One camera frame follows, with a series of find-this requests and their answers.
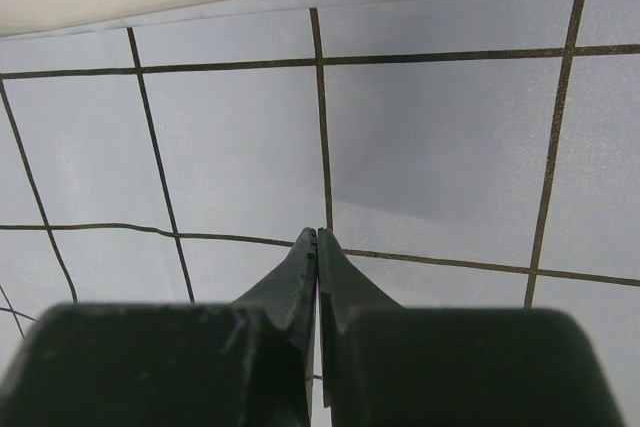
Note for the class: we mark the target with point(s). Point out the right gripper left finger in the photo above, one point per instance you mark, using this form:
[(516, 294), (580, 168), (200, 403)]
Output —
[(245, 363)]

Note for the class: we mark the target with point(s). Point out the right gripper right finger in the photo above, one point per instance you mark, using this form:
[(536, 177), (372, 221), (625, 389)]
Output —
[(388, 365)]

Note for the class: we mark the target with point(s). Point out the blue checkered cloth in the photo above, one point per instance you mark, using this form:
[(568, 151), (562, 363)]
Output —
[(463, 152)]

